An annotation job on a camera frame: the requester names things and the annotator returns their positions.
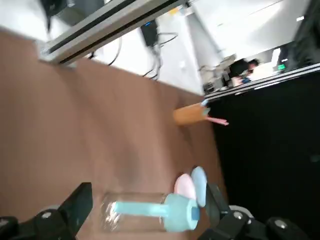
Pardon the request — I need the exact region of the small black adapter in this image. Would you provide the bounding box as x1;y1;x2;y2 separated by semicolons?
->
140;20;160;48

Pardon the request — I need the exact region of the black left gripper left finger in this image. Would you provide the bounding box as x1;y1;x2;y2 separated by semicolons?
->
0;182;94;240

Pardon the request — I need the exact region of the brown utensil cup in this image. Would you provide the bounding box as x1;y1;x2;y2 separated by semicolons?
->
172;103;211;126

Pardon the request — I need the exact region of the light-blue plate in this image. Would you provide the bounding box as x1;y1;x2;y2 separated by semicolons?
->
190;165;208;208

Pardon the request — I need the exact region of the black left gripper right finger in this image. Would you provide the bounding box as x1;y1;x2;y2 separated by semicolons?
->
197;183;311;240

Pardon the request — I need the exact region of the clear glass jar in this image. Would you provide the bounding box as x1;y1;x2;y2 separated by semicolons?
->
99;191;171;233

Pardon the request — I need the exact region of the aluminium frame post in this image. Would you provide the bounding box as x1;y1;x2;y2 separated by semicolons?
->
38;0;194;68

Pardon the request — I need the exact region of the pink plate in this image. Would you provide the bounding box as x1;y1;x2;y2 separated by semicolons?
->
173;173;197;201

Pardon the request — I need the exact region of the person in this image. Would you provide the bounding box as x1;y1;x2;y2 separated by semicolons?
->
228;58;261;85

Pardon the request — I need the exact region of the light-blue lid with strap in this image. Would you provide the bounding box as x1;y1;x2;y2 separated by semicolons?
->
113;193;201;233

